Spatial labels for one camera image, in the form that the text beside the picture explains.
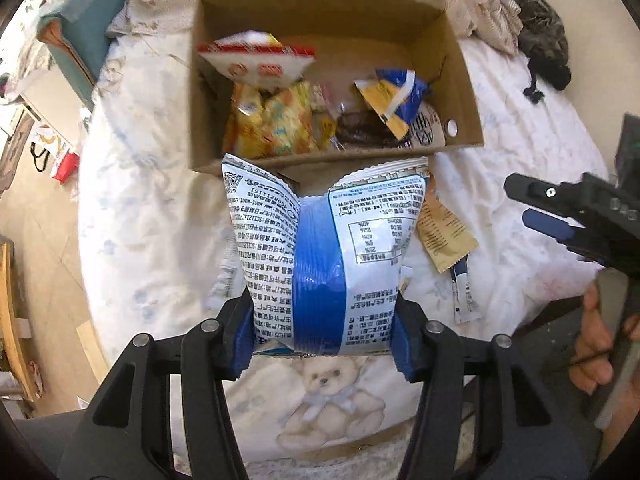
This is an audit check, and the orange snack pack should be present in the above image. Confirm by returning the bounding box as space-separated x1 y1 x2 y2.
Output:
222 85 266 158

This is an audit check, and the yellow wooden chair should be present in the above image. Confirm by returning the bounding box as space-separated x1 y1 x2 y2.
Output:
0 240 41 403

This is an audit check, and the person's right hand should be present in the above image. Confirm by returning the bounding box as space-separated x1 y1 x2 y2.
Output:
574 284 627 395

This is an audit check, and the red edged white snack bag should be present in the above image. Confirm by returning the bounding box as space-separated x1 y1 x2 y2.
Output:
196 30 318 92

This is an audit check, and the white stick sachet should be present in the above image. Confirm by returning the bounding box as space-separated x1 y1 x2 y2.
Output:
450 255 482 323

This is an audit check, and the teal headboard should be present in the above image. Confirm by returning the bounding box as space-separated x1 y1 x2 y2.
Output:
37 0 128 106

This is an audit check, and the camouflage jacket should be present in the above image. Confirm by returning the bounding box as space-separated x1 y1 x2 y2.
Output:
492 0 571 68

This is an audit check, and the yellow snack pack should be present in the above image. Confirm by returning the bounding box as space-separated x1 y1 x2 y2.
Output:
262 80 323 157

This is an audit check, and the blue striped white snack bag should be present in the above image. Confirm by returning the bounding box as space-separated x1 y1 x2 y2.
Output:
220 154 432 358

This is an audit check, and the dark brown cake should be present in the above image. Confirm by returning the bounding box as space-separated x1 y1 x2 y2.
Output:
336 110 396 148

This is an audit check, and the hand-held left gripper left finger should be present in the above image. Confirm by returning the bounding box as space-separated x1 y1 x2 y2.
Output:
57 285 256 480

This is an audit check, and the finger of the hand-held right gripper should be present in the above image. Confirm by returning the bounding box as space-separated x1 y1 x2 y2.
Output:
504 172 596 221
521 209 608 266

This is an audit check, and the white floral bed sheet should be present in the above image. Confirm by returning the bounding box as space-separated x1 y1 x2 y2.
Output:
75 35 611 480

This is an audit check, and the yellow sachet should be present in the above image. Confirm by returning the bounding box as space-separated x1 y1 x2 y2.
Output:
416 187 480 273

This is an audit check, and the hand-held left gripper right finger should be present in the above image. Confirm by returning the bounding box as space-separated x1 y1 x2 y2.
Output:
390 292 588 480

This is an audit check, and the oval patterned rug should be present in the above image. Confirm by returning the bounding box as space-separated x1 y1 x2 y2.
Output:
0 112 36 196

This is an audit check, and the dark blue snack bag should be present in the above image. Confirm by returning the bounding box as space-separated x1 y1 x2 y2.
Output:
352 67 432 141

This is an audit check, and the black knitted cloth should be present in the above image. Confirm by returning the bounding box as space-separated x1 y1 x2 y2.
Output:
522 57 572 106

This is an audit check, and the white packet with black logo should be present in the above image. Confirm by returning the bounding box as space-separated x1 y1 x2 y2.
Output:
402 102 446 148

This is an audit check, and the brown cardboard box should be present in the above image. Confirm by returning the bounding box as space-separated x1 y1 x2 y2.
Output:
189 0 485 173

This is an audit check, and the white orange shopping bag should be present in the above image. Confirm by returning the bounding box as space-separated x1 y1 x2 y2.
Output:
30 127 76 173

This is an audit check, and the white side table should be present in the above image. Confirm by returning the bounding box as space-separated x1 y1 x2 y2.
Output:
20 75 93 136

